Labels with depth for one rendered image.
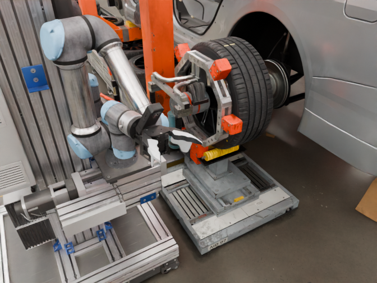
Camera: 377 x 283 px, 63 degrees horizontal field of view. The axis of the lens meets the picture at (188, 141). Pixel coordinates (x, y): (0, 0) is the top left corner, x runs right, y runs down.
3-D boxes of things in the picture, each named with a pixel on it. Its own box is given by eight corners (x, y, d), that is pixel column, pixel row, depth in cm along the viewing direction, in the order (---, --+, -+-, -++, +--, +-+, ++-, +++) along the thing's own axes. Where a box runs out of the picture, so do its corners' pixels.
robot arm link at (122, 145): (148, 150, 109) (146, 123, 102) (122, 164, 102) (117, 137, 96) (135, 141, 113) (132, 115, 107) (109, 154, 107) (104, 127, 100)
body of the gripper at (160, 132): (171, 155, 90) (146, 138, 97) (174, 129, 86) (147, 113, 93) (151, 163, 85) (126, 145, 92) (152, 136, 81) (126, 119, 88)
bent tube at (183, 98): (214, 94, 163) (215, 75, 157) (182, 103, 155) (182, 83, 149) (197, 82, 175) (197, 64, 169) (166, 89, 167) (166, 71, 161)
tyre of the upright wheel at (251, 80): (293, 113, 159) (239, 11, 174) (257, 124, 150) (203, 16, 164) (238, 153, 218) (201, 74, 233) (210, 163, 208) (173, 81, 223)
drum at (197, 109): (210, 114, 185) (211, 93, 177) (179, 123, 176) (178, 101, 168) (198, 104, 195) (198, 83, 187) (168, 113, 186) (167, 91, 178)
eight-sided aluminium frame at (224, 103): (227, 158, 182) (235, 72, 151) (217, 162, 179) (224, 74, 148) (183, 117, 221) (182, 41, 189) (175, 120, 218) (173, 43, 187)
